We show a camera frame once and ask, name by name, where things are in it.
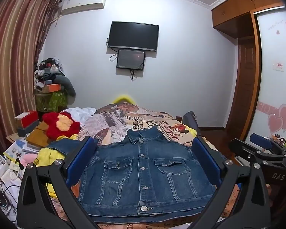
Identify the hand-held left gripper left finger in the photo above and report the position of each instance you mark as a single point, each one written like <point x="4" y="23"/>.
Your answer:
<point x="82" y="158"/>

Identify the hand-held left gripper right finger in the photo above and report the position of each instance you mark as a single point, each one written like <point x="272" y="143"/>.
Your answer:
<point x="206" y="158"/>

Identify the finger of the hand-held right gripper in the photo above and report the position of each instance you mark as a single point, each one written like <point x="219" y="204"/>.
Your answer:
<point x="247" y="151"/>
<point x="259" y="139"/>

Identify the blue denim jacket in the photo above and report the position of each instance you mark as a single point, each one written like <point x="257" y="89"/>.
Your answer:
<point x="143" y="169"/>

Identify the pile of clothes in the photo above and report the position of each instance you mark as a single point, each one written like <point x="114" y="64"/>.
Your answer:
<point x="46" y="70"/>

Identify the grey-blue bag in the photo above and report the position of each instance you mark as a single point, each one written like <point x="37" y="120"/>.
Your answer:
<point x="191" y="122"/>

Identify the red and yellow plush toy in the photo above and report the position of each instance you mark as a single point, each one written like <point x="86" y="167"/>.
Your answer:
<point x="60" y="124"/>

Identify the white cloth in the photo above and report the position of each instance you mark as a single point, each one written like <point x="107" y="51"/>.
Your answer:
<point x="79" y="114"/>

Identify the mustard brown box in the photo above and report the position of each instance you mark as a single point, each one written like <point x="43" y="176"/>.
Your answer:
<point x="39" y="134"/>

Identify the pink plush toy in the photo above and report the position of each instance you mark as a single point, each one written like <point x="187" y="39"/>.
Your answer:
<point x="28" y="158"/>

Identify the wooden door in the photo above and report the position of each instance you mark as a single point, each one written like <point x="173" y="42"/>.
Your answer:
<point x="244" y="83"/>

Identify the dark grey box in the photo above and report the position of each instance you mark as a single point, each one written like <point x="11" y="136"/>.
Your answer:
<point x="28" y="130"/>

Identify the printed blanket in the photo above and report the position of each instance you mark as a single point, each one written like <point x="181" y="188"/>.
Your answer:
<point x="133" y="121"/>

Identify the pile of books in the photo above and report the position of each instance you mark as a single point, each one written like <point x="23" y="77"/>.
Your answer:
<point x="19" y="148"/>

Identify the red box with white lid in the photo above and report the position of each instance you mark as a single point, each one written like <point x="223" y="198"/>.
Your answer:
<point x="27" y="119"/>

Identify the orange box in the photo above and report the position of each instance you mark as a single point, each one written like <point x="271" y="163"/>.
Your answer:
<point x="51" y="88"/>

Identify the striped red curtain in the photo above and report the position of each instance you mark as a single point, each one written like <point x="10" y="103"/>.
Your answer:
<point x="14" y="52"/>

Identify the wooden overhead cabinet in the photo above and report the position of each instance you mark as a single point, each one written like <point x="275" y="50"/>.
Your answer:
<point x="238" y="7"/>

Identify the white air conditioner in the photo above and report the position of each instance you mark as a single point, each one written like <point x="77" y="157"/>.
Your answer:
<point x="83" y="3"/>

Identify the wooden bed post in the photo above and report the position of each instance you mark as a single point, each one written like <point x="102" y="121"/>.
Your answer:
<point x="178" y="118"/>

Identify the small black wall monitor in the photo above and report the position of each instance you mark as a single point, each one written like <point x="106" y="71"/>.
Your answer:
<point x="130" y="59"/>

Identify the black wall television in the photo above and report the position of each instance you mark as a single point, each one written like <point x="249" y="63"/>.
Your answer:
<point x="133" y="35"/>

